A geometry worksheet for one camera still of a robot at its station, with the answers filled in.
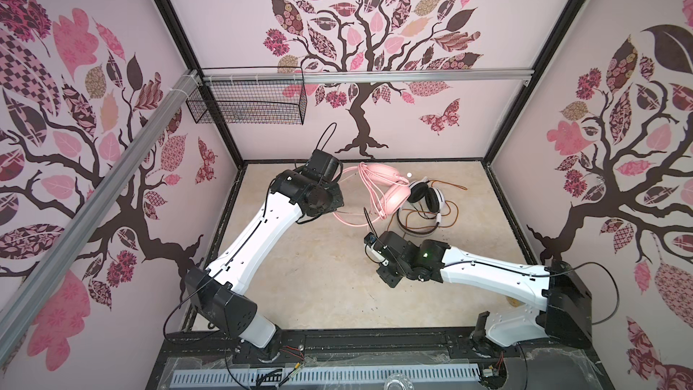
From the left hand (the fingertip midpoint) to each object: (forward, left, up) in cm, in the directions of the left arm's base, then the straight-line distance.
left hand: (335, 206), depth 75 cm
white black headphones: (+19, -32, -16) cm, 40 cm away
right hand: (-11, -14, -14) cm, 23 cm away
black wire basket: (+64, +43, -8) cm, 78 cm away
